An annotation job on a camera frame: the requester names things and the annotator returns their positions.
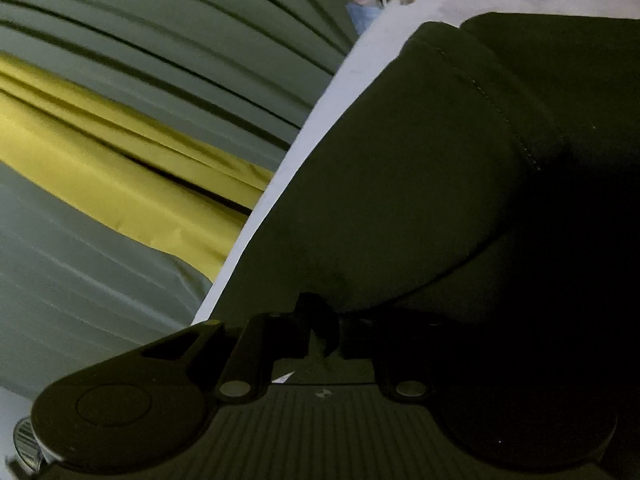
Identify black pants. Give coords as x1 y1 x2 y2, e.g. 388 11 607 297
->
214 13 639 360

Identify yellow curtain panel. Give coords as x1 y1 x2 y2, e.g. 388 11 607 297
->
1 54 272 278

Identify round slatted fan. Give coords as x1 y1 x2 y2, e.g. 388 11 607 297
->
12 417 43 474

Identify grey green curtain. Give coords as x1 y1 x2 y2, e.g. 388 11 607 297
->
1 0 357 399

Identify blue cloth item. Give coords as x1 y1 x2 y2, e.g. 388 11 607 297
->
346 0 383 36

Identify lavender bed sheet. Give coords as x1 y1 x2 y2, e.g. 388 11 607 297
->
194 0 639 322

